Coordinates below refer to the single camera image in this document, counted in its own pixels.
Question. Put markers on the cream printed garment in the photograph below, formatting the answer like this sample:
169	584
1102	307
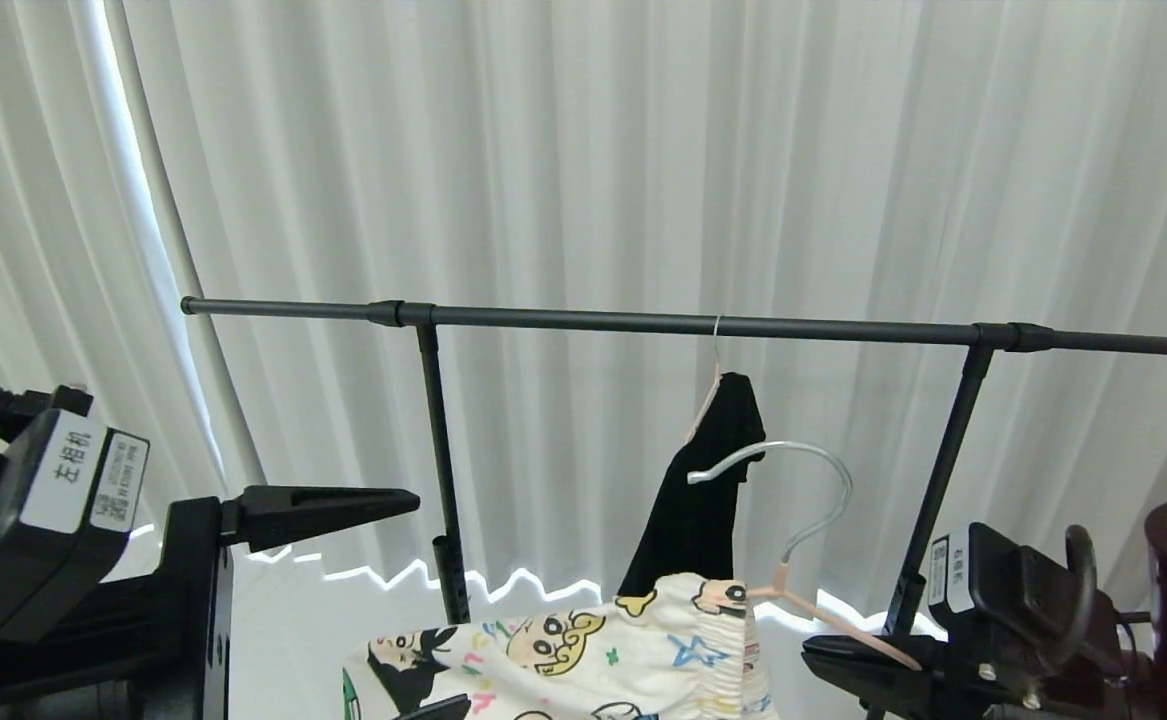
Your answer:
563	660

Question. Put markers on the black clothes rack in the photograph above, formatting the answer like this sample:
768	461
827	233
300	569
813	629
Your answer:
643	322

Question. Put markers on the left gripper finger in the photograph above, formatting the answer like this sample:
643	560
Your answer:
323	510
438	710

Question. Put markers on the black garment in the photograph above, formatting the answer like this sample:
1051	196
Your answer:
693	510

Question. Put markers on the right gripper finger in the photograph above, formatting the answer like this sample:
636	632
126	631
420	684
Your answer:
873	675

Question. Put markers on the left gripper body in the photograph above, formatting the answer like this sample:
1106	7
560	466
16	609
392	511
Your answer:
93	660

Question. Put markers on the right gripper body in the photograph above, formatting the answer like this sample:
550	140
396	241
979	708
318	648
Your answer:
1023	700

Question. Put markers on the pink clothes hanger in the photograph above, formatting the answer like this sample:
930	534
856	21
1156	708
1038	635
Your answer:
833	470
708	395

